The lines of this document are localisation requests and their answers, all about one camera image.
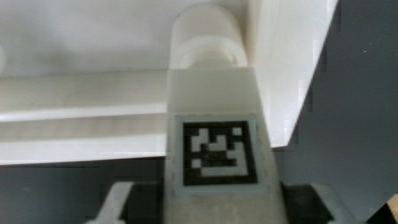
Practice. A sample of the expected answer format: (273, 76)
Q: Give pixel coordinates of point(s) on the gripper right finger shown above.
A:
(316, 206)

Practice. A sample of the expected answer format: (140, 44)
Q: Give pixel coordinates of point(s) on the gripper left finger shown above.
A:
(133, 204)

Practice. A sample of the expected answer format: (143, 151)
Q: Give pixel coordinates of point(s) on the white front fence bar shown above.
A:
(83, 117)

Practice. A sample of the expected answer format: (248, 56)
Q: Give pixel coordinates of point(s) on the white square tabletop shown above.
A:
(92, 36)

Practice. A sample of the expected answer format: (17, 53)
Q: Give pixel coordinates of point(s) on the white fence bar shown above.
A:
(287, 31)
(83, 117)

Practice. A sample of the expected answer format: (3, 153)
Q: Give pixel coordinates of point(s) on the white right fence bar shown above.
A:
(287, 31)

